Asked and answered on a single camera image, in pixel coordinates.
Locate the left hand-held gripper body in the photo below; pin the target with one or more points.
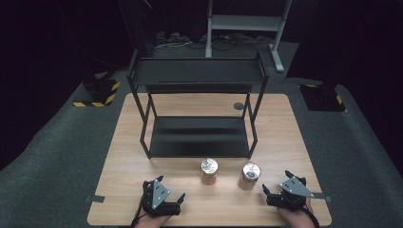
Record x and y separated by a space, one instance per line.
158 198

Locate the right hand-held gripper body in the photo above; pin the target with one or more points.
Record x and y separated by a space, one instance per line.
293 191

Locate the jar of brown powder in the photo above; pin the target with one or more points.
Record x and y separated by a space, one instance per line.
249 177

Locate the jar of orange powder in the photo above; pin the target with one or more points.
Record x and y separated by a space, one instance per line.
209 172

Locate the black two-tier metal shelf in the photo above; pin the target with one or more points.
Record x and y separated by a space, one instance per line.
199 104

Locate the person's left hand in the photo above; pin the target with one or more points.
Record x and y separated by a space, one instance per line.
152 221

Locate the person's right hand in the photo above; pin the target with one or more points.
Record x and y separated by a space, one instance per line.
296 218

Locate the grey tape strip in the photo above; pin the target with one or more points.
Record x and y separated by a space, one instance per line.
95 199
322 197

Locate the black yellow striped stand base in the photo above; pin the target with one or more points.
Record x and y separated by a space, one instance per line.
98 91
323 96

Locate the round grey table cap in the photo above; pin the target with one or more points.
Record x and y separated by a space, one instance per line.
238 106

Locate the grey metal stand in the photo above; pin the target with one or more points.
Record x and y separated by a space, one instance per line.
245 28

